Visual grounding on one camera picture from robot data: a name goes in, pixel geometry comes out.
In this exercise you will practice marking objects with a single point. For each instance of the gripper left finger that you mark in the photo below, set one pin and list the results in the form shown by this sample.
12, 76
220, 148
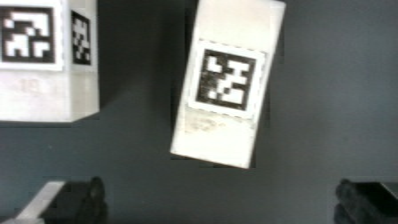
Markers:
67, 203

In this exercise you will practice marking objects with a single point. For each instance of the white leg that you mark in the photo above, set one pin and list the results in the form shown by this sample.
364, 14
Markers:
230, 54
47, 60

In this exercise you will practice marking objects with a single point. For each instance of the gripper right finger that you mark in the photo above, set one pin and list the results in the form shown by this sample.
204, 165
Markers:
366, 203

